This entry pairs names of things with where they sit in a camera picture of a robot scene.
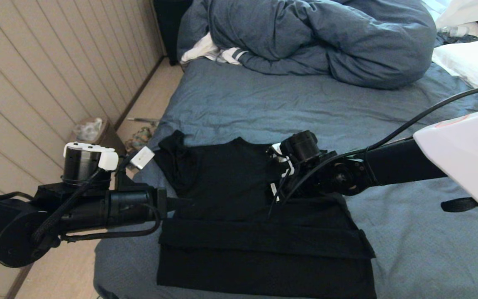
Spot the black t-shirt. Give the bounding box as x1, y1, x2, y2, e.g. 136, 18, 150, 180
154, 130, 378, 299

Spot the right wrist motor cylinder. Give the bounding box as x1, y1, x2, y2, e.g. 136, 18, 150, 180
291, 130, 320, 162

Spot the wrist motor cylinder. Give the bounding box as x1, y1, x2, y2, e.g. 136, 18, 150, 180
63, 142, 119, 185
291, 130, 320, 162

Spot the left wrist motor cylinder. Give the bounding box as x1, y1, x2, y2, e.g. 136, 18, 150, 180
63, 142, 119, 185

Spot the brown trash bin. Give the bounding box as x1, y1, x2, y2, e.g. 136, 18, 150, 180
69, 118, 127, 156

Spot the clear plastic bin liner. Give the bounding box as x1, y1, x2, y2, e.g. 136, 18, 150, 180
74, 118, 103, 141

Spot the blue bed sheet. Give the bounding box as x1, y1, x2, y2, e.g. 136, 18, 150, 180
94, 58, 478, 299

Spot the blue crumpled duvet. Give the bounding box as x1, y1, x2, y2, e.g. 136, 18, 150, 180
177, 0, 437, 91

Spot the white striped cloth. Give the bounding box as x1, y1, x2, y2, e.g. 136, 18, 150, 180
180, 33, 248, 66

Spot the black nightstand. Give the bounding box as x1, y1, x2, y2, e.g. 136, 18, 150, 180
153, 0, 194, 66

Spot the white pillow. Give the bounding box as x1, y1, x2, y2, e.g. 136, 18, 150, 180
431, 39, 478, 107

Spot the dark grey crumpled cloth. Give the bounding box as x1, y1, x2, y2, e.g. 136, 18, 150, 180
434, 33, 478, 47

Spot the white blanket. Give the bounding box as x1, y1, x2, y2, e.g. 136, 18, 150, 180
434, 0, 478, 29

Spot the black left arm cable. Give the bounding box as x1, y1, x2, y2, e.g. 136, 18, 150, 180
0, 191, 161, 243

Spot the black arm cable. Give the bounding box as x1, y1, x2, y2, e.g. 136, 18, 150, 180
0, 191, 161, 243
269, 84, 478, 216

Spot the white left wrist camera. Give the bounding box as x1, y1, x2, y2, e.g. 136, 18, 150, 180
130, 145, 156, 170

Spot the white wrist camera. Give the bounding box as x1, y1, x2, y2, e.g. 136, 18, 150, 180
130, 145, 156, 170
269, 142, 295, 175

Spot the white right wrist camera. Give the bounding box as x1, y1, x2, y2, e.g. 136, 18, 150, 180
269, 142, 295, 175

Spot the colourful rope toy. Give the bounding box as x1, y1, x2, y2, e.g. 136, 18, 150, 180
125, 127, 153, 152

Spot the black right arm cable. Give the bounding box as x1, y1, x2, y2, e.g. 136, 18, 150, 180
269, 84, 478, 216

